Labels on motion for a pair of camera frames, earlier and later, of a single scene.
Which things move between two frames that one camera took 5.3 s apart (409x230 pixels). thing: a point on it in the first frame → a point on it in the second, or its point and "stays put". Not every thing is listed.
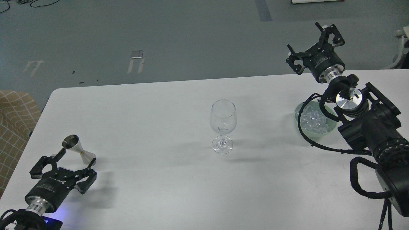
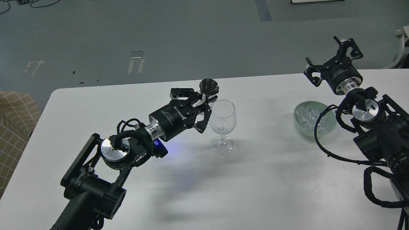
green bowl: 314,122 stays put
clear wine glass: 223,117 stays put
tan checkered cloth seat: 19,112 stays put
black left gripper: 52,186 → 178,116
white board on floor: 297,1 stays put
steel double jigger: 72,142 → 208,87
